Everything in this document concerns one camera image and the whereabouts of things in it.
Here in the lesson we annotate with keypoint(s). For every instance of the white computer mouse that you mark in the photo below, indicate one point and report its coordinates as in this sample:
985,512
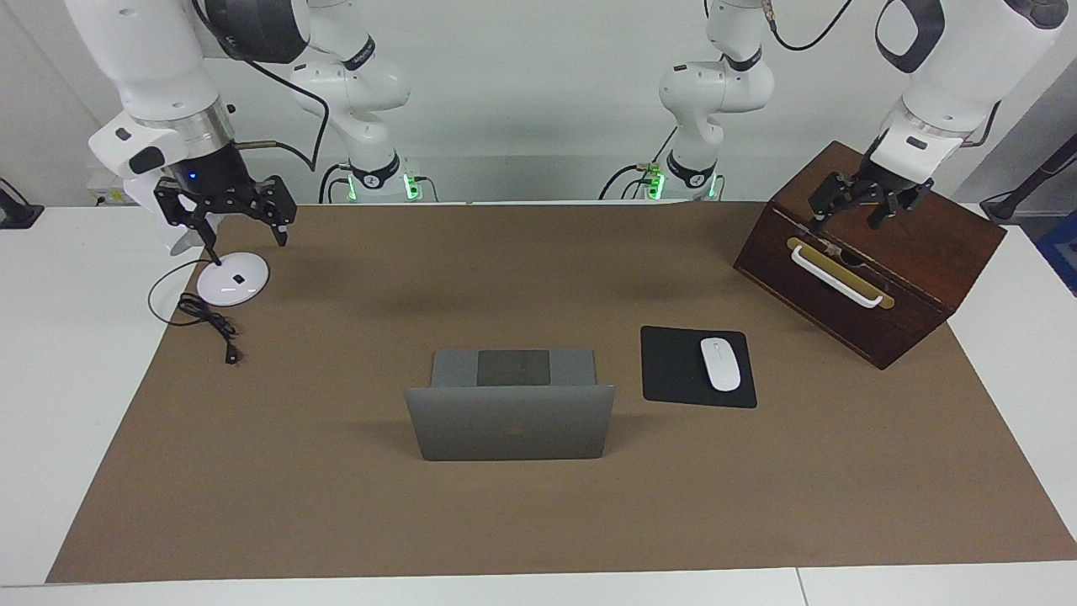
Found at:
721,366

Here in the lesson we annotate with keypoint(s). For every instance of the gold metal box plate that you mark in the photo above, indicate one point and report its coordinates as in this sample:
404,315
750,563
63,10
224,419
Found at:
810,248

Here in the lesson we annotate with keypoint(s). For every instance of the brown table mat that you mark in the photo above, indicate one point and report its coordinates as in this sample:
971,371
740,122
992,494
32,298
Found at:
336,505

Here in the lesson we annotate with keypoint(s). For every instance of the dark brown wooden box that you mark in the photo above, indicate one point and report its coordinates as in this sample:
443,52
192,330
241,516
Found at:
925,252

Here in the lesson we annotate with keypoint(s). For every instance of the black mouse pad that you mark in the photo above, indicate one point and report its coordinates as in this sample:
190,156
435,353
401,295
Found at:
669,370

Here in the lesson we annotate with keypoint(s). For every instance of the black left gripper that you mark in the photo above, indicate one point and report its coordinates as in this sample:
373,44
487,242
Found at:
882,178

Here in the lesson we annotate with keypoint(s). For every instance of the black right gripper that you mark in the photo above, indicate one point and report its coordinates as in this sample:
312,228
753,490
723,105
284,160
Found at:
210,185

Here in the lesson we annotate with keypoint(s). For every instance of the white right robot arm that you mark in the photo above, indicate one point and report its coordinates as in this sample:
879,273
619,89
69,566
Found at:
143,59

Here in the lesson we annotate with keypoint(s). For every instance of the black desk clamp mount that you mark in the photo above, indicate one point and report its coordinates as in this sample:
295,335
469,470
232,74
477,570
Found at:
17,215

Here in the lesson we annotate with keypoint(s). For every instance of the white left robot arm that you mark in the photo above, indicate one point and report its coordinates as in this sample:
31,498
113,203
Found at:
959,67

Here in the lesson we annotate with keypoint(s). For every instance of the black pole stand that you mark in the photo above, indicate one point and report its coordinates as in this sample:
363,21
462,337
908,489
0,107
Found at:
1005,206

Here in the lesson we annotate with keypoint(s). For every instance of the grey apple laptop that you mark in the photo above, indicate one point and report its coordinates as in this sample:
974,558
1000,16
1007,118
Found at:
505,421

